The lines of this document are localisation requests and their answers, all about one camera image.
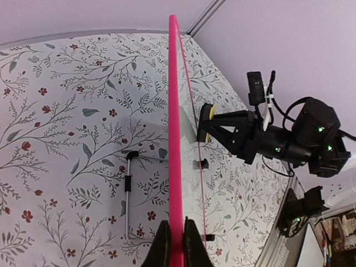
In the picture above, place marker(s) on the floral patterned table mat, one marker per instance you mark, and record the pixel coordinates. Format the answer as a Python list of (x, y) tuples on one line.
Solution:
[(71, 110)]

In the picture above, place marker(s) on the right aluminium frame post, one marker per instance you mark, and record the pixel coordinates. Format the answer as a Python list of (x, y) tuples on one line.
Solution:
[(206, 15)]

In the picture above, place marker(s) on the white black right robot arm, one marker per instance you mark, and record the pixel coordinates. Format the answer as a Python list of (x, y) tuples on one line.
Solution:
[(315, 138)]

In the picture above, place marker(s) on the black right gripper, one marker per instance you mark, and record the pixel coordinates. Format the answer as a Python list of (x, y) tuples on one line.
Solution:
[(239, 132)]

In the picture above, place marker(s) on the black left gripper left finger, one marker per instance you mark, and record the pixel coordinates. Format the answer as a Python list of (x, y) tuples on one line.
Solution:
[(159, 254)]

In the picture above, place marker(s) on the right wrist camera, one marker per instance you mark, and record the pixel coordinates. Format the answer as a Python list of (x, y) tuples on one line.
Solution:
[(261, 98)]

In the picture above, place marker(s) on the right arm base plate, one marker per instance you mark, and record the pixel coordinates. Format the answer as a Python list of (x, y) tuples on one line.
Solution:
[(296, 212)]

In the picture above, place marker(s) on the black stand foot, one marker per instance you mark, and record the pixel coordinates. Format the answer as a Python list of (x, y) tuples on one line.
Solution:
[(210, 237), (204, 164)]

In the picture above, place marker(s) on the pink framed whiteboard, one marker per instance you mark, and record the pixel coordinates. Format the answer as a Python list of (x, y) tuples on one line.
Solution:
[(185, 174)]

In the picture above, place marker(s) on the yellow whiteboard eraser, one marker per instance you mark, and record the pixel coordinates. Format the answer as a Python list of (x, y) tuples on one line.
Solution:
[(205, 128)]

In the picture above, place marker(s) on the aluminium front rail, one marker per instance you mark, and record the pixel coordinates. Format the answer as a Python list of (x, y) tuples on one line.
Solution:
[(327, 239)]

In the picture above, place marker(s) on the black right stand foot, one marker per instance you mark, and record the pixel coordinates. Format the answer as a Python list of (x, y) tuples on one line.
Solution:
[(204, 164)]

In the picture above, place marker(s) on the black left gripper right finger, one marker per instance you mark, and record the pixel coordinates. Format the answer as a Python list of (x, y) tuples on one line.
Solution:
[(195, 254)]

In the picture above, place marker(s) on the black left stand foot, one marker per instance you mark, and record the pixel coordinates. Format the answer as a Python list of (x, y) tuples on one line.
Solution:
[(210, 237)]

